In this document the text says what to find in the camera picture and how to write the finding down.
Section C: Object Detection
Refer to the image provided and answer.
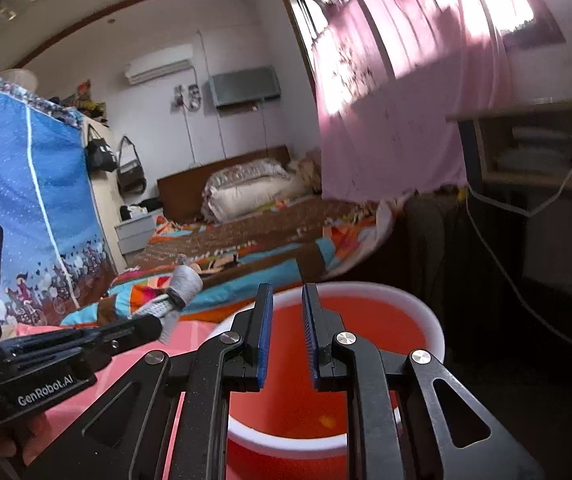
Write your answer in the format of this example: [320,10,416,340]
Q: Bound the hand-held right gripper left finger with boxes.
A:
[23,282,274,480]

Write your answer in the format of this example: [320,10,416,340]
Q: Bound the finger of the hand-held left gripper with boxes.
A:
[0,316,164,367]

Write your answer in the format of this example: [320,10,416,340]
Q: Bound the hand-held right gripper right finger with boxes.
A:
[302,282,548,480]

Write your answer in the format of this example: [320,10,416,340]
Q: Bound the red bucket with white rim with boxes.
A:
[209,281,447,480]

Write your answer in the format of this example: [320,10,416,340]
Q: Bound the grey cloth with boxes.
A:
[130,254,203,347]

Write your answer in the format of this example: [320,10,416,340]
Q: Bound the olive shoulder bag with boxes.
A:
[116,135,147,194]

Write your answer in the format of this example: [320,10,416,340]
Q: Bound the person's left hand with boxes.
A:
[0,410,49,468]

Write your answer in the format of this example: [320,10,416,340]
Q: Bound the pink checked bed sheet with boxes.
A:
[0,310,231,480]

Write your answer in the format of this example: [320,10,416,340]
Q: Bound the colourful striped blanket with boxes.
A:
[60,194,397,328]

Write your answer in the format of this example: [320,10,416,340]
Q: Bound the white nightstand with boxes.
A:
[116,212,159,257]

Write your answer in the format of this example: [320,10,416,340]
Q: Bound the cream cabinet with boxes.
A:
[83,115,127,272]

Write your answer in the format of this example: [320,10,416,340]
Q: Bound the dark clothes pile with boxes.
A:
[120,198,165,222]

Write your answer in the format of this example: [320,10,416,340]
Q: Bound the folded cream quilt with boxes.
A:
[201,158,307,223]

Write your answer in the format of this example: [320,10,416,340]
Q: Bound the brown wooden headboard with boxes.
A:
[157,145,289,224]

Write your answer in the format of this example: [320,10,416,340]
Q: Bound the floral pillow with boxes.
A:
[290,149,323,194]

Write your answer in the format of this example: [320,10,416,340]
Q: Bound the blue printed wardrobe cover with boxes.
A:
[0,50,116,328]

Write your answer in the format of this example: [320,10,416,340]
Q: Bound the black handbag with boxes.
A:
[84,125,118,173]

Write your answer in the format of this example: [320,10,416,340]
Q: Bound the pink curtain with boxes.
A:
[260,0,567,200]

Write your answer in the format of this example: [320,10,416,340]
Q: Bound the clutter on cabinet top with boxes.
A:
[47,80,110,127]

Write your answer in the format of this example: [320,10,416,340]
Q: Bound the white air conditioner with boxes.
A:
[124,43,195,86]

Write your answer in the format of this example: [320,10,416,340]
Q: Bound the wooden desk shelf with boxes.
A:
[445,97,572,311]

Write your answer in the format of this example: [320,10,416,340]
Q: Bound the stacked papers on shelf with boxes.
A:
[495,125,572,175]

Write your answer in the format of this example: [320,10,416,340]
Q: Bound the window with bars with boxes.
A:
[276,0,384,48]

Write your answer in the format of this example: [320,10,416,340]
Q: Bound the white cable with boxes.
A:
[465,95,572,356]

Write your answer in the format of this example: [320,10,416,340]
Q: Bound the wall sockets with plugs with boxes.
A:
[172,82,203,112]

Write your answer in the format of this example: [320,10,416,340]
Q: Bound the wall-mounted television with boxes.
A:
[209,65,283,109]

